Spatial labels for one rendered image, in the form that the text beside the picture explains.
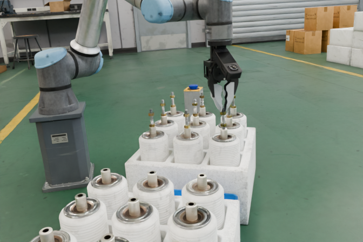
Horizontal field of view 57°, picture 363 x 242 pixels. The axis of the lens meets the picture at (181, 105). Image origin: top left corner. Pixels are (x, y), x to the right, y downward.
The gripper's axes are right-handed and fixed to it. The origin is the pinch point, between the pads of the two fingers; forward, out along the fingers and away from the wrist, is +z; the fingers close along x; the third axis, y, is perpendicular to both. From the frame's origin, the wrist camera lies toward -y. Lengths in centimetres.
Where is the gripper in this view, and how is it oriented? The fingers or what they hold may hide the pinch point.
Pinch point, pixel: (223, 107)
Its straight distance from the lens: 102.3
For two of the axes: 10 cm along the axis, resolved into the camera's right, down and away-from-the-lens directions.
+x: -9.6, 1.2, -2.5
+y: -2.7, -2.4, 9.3
